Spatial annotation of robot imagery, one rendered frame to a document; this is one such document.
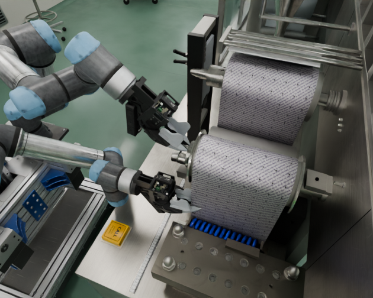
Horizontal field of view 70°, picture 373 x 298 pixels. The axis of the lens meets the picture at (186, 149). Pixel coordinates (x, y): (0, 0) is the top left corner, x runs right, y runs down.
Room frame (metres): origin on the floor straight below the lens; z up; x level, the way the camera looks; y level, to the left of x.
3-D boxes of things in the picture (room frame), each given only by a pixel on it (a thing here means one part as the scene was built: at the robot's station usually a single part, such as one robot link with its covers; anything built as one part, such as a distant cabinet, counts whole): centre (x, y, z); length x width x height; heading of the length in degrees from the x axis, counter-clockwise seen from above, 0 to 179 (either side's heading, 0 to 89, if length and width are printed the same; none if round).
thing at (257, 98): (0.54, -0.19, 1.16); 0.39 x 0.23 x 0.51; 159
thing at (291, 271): (0.22, -0.28, 1.05); 0.04 x 0.04 x 0.04
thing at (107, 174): (0.50, 0.25, 1.11); 0.11 x 0.08 x 0.09; 69
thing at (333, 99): (0.59, -0.39, 1.33); 0.07 x 0.07 x 0.07; 69
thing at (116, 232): (0.39, 0.25, 0.91); 0.07 x 0.07 x 0.02; 69
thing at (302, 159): (0.37, -0.27, 1.25); 0.15 x 0.01 x 0.15; 159
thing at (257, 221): (0.36, -0.12, 1.11); 0.23 x 0.01 x 0.18; 69
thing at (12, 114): (0.94, 0.75, 0.98); 0.13 x 0.12 x 0.14; 134
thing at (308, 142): (1.34, -0.74, 1.02); 2.24 x 0.04 x 0.24; 159
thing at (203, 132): (0.46, -0.03, 1.25); 0.15 x 0.01 x 0.15; 159
